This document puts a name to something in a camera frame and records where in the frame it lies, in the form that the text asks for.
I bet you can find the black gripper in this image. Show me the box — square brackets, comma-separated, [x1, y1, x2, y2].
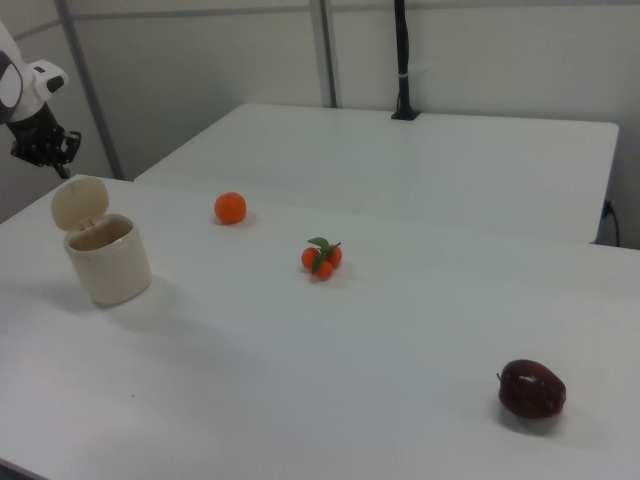
[6, 102, 83, 181]

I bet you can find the cream hinged bin lid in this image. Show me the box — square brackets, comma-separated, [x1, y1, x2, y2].
[50, 175, 109, 232]

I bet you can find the cream plastic garbage bin body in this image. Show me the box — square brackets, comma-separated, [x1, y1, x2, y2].
[62, 213, 153, 308]

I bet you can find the orange toy tangerine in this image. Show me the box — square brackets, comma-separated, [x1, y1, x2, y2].
[214, 191, 248, 226]

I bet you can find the small oranges cluster with leaves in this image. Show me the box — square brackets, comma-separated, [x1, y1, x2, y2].
[300, 236, 344, 280]

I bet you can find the dark red toy apple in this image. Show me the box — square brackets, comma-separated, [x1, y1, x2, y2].
[496, 358, 567, 419]

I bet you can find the grey partition post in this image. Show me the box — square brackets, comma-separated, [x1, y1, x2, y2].
[308, 0, 343, 109]

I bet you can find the black pole with base plate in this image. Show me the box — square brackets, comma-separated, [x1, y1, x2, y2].
[390, 0, 422, 122]

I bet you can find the black hanging cable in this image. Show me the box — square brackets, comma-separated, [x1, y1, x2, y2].
[603, 198, 622, 248]

